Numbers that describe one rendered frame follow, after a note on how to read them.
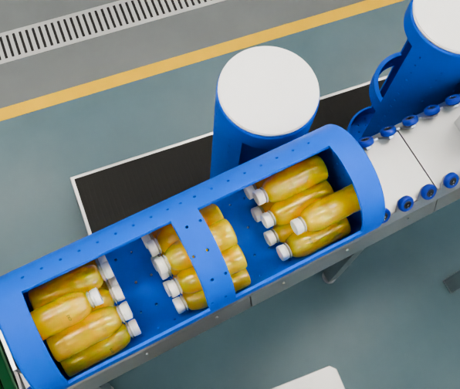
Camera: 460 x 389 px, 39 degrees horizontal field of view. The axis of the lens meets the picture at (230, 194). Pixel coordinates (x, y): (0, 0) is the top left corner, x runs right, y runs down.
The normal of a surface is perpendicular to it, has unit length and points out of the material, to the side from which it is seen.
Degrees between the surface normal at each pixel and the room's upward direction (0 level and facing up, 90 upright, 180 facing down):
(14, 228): 0
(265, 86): 0
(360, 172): 15
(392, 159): 0
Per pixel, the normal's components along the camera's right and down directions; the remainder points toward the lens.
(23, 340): 0.19, -0.08
